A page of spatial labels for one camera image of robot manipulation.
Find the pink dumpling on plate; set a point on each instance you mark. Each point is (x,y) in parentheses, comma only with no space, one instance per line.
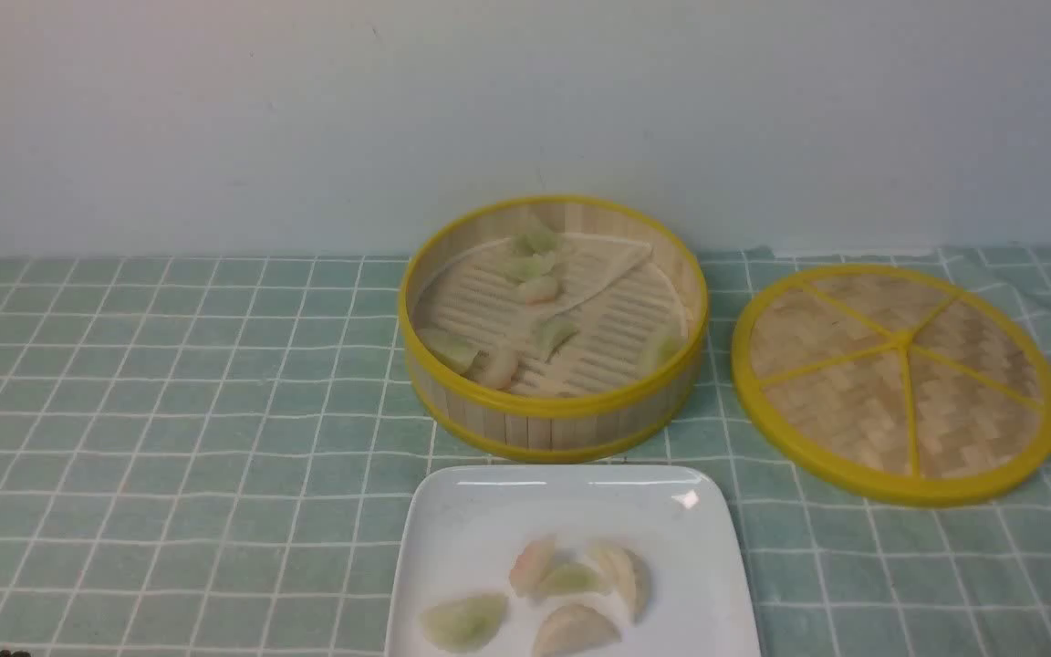
(531,565)

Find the small green dumpling on plate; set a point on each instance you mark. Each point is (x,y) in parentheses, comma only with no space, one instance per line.
(568,579)

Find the white dumpling on plate right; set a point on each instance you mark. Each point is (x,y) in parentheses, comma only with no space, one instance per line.
(626,573)

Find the white dumpling on plate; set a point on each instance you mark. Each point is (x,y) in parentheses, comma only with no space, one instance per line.
(626,573)
(573,629)

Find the white square plate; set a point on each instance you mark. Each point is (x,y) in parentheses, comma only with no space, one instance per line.
(467,525)

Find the green dumpling on plate left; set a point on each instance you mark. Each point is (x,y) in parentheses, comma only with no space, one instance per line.
(466,624)

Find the white dumpling on plate bottom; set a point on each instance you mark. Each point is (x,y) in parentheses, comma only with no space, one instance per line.
(573,629)

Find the yellow rimmed bamboo steamer basket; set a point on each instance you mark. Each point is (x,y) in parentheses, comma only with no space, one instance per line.
(624,277)

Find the pink dumpling steamer middle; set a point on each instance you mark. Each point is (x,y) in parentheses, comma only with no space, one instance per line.
(538,290)

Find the pink dumpling steamer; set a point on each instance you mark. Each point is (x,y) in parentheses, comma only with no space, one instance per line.
(538,290)
(496,368)

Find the pink dumpling steamer front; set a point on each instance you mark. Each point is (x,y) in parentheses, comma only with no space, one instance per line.
(496,368)

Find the pale green dumpling steamer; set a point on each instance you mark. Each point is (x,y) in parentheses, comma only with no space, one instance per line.
(520,269)

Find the green dumpling steamer back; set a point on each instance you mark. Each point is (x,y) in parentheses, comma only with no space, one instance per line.
(536,238)

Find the yellow rimmed woven steamer lid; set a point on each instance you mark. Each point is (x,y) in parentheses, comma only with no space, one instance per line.
(894,385)

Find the green checkered tablecloth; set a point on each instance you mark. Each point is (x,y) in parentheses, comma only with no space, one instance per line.
(203,455)

